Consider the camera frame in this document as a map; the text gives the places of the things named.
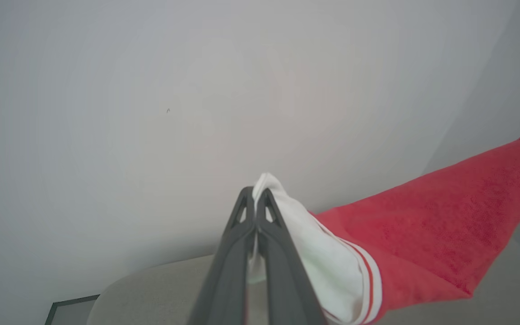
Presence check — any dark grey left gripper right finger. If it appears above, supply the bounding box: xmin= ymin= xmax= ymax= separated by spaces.
xmin=255 ymin=188 xmax=328 ymax=325

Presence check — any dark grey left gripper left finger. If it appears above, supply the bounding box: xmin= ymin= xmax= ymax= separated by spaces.
xmin=188 ymin=186 xmax=256 ymax=325

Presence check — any red white basketball jersey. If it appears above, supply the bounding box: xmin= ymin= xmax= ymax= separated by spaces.
xmin=246 ymin=122 xmax=520 ymax=325

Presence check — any black framed grey panel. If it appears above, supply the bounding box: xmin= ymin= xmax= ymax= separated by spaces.
xmin=45 ymin=294 xmax=100 ymax=325

